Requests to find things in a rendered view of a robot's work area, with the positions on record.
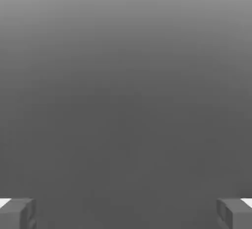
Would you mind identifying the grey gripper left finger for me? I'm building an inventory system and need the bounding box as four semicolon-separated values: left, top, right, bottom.
0;198;37;229

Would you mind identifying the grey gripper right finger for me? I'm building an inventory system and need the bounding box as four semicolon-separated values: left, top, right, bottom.
216;198;252;229

